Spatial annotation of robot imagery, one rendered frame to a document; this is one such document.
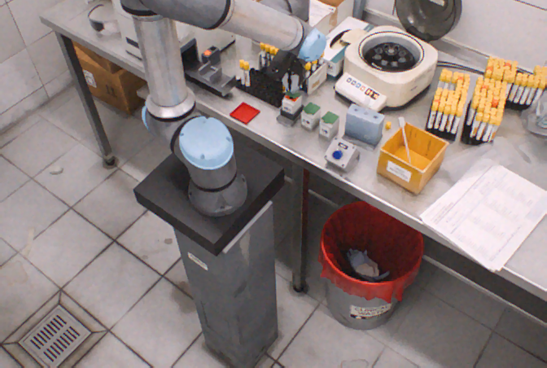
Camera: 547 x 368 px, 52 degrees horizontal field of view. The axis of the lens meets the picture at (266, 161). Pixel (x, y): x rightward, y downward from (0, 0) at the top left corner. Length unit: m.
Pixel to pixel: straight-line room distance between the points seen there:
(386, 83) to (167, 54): 0.73
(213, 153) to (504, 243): 0.75
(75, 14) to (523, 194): 1.67
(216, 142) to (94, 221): 1.49
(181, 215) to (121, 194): 1.33
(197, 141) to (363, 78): 0.67
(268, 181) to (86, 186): 1.51
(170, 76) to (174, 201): 0.36
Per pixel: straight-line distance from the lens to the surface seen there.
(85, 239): 2.64
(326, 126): 1.62
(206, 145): 1.26
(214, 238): 1.38
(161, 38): 1.19
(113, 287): 2.47
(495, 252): 1.49
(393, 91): 1.71
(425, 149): 1.62
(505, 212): 1.57
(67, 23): 2.26
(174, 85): 1.28
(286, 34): 1.24
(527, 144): 1.77
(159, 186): 1.50
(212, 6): 1.04
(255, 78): 1.82
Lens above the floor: 2.08
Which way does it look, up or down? 49 degrees down
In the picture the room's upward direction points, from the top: 3 degrees counter-clockwise
